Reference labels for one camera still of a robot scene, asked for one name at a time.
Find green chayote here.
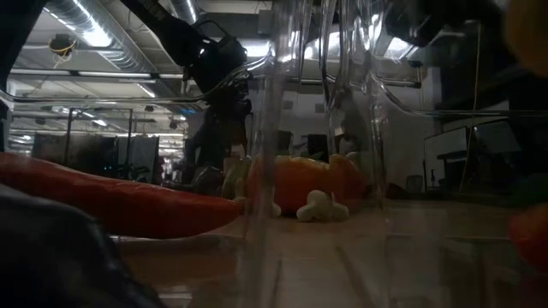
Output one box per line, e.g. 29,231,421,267
220,156,254,200

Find grey partition panels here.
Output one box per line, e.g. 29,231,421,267
32,133,160,183

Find orange carrot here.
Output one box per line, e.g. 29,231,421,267
0,151,241,240

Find white board panel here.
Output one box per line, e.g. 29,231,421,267
423,126,470,192

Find pale cap mushroom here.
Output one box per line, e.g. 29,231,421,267
295,189,350,222

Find small red tomato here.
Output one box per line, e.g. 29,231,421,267
508,204,548,275

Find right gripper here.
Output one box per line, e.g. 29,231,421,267
384,0,509,48

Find grey trash can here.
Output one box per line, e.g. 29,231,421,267
405,174,424,193

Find black monitor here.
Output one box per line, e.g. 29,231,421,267
306,133,330,163

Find purple eggplant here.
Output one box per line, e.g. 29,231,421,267
0,183,166,308

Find orange mango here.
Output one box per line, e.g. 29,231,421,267
504,0,548,80

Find small white mushroom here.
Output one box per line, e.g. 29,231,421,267
234,194,283,218

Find clear plastic bin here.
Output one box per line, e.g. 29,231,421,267
316,0,548,308
0,0,318,308

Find orange tomato green calyx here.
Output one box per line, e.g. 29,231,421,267
247,154,369,215

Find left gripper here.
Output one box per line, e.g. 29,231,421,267
184,36,253,172

